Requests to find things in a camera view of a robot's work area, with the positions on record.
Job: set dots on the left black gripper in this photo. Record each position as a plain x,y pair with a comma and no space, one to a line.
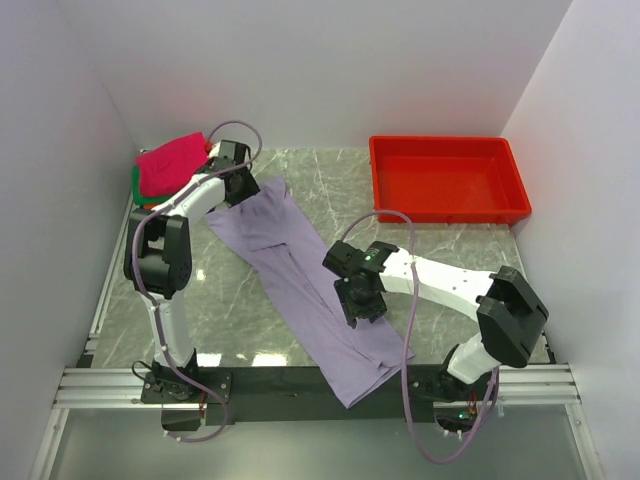
251,188

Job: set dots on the red plastic tray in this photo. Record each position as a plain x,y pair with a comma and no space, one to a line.
448,179

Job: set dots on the folded green t shirt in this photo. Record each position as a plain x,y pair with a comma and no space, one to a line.
138,198

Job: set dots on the aluminium rail frame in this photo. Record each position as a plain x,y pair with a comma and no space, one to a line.
103,431

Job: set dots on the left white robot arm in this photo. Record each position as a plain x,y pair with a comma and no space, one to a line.
159,262

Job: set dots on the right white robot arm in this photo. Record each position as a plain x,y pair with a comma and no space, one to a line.
510,315

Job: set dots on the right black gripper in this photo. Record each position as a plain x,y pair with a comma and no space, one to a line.
352,310

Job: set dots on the black base beam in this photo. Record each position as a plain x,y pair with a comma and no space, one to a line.
280,395

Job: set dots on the lavender t shirt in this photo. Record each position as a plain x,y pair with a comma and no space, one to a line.
271,233

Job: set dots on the folded pink t shirt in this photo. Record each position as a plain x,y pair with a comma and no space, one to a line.
168,168

